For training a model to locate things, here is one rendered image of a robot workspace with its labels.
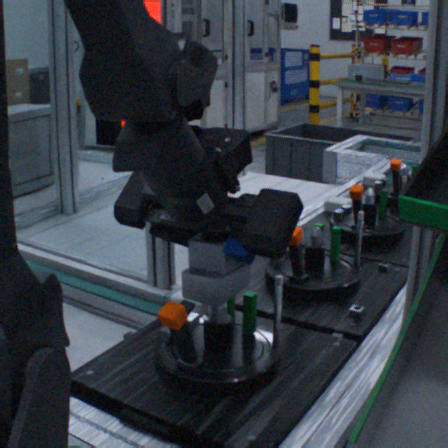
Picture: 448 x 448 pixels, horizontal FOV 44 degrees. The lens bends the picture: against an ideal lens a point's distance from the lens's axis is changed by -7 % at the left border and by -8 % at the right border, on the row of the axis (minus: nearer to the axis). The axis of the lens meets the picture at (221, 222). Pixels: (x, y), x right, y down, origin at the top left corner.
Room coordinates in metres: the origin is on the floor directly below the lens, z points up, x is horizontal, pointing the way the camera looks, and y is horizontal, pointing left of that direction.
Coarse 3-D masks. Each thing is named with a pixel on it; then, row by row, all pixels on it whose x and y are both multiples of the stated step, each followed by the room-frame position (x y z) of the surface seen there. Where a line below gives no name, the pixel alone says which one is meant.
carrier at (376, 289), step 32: (320, 224) 0.82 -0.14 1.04; (256, 256) 0.87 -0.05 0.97; (288, 256) 0.81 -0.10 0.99; (320, 256) 0.76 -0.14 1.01; (256, 288) 0.75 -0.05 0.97; (288, 288) 0.72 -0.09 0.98; (320, 288) 0.71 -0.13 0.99; (352, 288) 0.73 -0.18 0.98; (384, 288) 0.74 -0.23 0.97; (288, 320) 0.66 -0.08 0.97; (320, 320) 0.65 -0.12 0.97; (352, 320) 0.65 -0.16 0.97
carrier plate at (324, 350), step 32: (256, 320) 0.66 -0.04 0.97; (128, 352) 0.58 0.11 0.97; (288, 352) 0.58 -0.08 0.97; (320, 352) 0.58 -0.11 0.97; (352, 352) 0.59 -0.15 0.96; (96, 384) 0.51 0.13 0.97; (128, 384) 0.51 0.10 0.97; (160, 384) 0.51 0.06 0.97; (288, 384) 0.51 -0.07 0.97; (320, 384) 0.51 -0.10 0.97; (160, 416) 0.46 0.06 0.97; (192, 416) 0.46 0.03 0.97; (224, 416) 0.46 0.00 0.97; (256, 416) 0.46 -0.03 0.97; (288, 416) 0.46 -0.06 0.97
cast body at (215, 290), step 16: (192, 240) 0.55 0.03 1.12; (208, 240) 0.55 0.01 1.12; (224, 240) 0.55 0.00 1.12; (192, 256) 0.55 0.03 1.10; (208, 256) 0.54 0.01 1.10; (224, 256) 0.53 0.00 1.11; (192, 272) 0.54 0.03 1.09; (208, 272) 0.54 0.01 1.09; (224, 272) 0.53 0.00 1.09; (240, 272) 0.56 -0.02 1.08; (192, 288) 0.54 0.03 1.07; (208, 288) 0.53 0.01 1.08; (224, 288) 0.53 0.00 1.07; (240, 288) 0.56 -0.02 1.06; (208, 304) 0.53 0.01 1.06
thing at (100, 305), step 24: (48, 264) 0.88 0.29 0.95; (72, 264) 0.86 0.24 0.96; (72, 288) 0.81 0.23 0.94; (96, 288) 0.80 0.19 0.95; (120, 288) 0.79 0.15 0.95; (144, 288) 0.77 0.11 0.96; (168, 288) 0.78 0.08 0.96; (72, 312) 0.77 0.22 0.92; (96, 312) 0.78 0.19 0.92; (120, 312) 0.75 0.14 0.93; (144, 312) 0.73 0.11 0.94; (72, 336) 0.70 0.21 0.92; (96, 336) 0.71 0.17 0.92; (120, 336) 0.71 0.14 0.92; (72, 360) 0.64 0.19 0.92; (96, 408) 0.50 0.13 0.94
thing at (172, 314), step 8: (168, 304) 0.50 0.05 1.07; (176, 304) 0.50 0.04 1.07; (184, 304) 0.51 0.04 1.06; (192, 304) 0.51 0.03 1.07; (160, 312) 0.49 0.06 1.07; (168, 312) 0.49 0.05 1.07; (176, 312) 0.49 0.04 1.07; (184, 312) 0.49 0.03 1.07; (160, 320) 0.49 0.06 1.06; (168, 320) 0.48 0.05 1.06; (176, 320) 0.48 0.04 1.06; (184, 320) 0.49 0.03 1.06; (176, 328) 0.48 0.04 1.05; (184, 328) 0.50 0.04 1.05; (176, 336) 0.50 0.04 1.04; (184, 336) 0.50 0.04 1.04; (176, 344) 0.50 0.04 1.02; (184, 344) 0.50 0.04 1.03; (192, 344) 0.51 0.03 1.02; (184, 352) 0.50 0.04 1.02; (192, 352) 0.51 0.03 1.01; (184, 360) 0.51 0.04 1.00; (192, 360) 0.51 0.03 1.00
